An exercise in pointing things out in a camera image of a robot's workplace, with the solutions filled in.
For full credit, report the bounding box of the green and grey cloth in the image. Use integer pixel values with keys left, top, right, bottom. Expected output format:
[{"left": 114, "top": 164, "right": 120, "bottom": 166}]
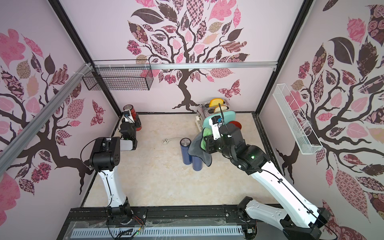
[{"left": 188, "top": 128, "right": 213, "bottom": 167}]

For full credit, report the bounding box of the red thermos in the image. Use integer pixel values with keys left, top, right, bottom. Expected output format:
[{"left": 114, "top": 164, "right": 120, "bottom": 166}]
[{"left": 123, "top": 105, "right": 142, "bottom": 132}]

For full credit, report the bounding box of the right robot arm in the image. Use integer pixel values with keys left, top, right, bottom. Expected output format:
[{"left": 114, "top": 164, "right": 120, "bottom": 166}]
[{"left": 198, "top": 125, "right": 331, "bottom": 240}]

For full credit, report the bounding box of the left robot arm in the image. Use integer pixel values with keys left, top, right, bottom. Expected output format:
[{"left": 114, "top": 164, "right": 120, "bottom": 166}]
[{"left": 90, "top": 122, "right": 138, "bottom": 225}]

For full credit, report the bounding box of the dark blue thermos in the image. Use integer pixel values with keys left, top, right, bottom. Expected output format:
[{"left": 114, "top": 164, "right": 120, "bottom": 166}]
[{"left": 192, "top": 156, "right": 203, "bottom": 172}]

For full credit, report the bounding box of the red cup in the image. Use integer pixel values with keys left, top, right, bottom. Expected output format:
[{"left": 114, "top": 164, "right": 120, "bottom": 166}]
[{"left": 230, "top": 121, "right": 242, "bottom": 130}]

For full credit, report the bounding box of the mint green toaster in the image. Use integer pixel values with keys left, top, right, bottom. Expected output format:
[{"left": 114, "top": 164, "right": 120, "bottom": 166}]
[{"left": 195, "top": 99, "right": 236, "bottom": 131}]

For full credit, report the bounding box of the pale bread slice front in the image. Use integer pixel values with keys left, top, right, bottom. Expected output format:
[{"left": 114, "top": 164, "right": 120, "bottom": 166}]
[{"left": 214, "top": 105, "right": 229, "bottom": 113}]

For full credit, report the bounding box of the yellow bread slice back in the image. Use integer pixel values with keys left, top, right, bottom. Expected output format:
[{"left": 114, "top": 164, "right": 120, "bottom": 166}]
[{"left": 209, "top": 98, "right": 225, "bottom": 108}]

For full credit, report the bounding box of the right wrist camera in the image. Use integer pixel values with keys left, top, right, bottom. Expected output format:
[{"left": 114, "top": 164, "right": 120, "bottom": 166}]
[{"left": 209, "top": 115, "right": 223, "bottom": 141}]

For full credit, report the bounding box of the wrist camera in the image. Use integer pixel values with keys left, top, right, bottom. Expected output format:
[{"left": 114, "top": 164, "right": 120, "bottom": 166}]
[
  {"left": 209, "top": 115, "right": 223, "bottom": 141},
  {"left": 122, "top": 110, "right": 135, "bottom": 124}
]

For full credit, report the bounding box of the aluminium rail back wall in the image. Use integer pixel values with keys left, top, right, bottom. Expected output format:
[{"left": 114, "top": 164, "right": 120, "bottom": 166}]
[{"left": 95, "top": 62, "right": 278, "bottom": 70}]

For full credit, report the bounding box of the white slotted cable duct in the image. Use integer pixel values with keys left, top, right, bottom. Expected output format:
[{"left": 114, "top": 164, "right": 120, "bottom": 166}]
[{"left": 70, "top": 226, "right": 244, "bottom": 240}]

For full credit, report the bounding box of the white wire basket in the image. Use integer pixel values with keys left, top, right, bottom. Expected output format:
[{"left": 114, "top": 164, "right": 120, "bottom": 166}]
[{"left": 273, "top": 84, "right": 323, "bottom": 155}]

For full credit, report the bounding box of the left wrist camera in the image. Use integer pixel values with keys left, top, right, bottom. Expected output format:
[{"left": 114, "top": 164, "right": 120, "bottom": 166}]
[{"left": 122, "top": 110, "right": 135, "bottom": 124}]

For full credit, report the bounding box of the black wire basket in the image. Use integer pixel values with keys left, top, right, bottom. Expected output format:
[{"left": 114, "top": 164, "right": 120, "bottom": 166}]
[{"left": 82, "top": 60, "right": 155, "bottom": 91}]

